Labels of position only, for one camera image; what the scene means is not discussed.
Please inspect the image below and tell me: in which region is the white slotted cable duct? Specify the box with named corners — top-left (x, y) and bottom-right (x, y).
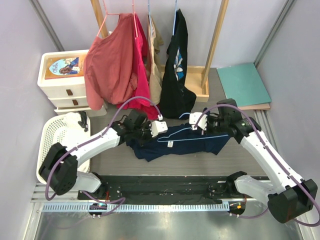
top-left (42, 201), bottom-right (230, 213)

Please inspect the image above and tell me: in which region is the beige hanging shirt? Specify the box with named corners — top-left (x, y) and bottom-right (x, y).
top-left (146, 15), bottom-right (164, 104)

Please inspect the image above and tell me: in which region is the illustrated book on cabinet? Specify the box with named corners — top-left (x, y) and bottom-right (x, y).
top-left (44, 56), bottom-right (84, 80)

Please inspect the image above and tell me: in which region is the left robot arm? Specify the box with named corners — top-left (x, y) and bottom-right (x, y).
top-left (38, 109), bottom-right (153, 200)

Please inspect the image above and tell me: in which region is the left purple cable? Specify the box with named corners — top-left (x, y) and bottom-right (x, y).
top-left (44, 96), bottom-right (163, 219)

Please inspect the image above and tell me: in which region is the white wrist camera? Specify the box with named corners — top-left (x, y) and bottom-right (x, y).
top-left (150, 114), bottom-right (168, 138)
top-left (189, 112), bottom-right (208, 135)

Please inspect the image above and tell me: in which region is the white cloth in basket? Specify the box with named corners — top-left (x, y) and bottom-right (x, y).
top-left (62, 112), bottom-right (89, 132)

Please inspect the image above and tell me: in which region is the white drawer cabinet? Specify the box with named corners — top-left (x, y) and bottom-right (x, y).
top-left (37, 49), bottom-right (107, 117)

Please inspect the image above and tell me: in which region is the black printed hanging shirt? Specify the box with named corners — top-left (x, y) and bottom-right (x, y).
top-left (159, 9), bottom-right (197, 119)

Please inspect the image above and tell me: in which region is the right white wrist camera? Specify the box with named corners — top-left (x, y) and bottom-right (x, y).
top-left (189, 112), bottom-right (208, 135)

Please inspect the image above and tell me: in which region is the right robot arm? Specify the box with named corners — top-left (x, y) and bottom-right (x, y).
top-left (201, 98), bottom-right (320, 224)

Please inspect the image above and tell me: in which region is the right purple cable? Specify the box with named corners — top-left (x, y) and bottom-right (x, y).
top-left (193, 103), bottom-right (320, 228)

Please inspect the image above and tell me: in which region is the white laundry basket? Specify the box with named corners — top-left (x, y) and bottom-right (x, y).
top-left (36, 112), bottom-right (91, 185)

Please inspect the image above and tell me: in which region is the pink wire hanger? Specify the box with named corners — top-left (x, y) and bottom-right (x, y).
top-left (96, 0), bottom-right (119, 38)

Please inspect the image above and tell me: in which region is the salmon red hanging shirt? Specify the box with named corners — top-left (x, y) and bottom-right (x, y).
top-left (83, 13), bottom-right (138, 111)

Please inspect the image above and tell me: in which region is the tan board under teal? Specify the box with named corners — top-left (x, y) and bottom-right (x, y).
top-left (238, 103), bottom-right (271, 111)

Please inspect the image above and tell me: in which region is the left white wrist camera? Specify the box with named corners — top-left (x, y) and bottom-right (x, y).
top-left (150, 114), bottom-right (168, 138)

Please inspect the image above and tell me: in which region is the wooden clothes rack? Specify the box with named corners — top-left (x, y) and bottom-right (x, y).
top-left (90, 0), bottom-right (229, 103)

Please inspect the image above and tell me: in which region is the blue wire hanger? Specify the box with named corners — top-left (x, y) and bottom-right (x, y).
top-left (156, 112), bottom-right (230, 144)

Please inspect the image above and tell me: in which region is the purple cable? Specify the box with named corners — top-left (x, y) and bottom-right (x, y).
top-left (44, 96), bottom-right (163, 219)
top-left (193, 103), bottom-right (320, 228)

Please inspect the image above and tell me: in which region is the magenta pink hanging shirt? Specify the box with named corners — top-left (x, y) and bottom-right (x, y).
top-left (120, 13), bottom-right (159, 120)

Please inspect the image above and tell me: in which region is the navy blue t shirt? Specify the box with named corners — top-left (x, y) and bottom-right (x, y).
top-left (126, 123), bottom-right (230, 162)

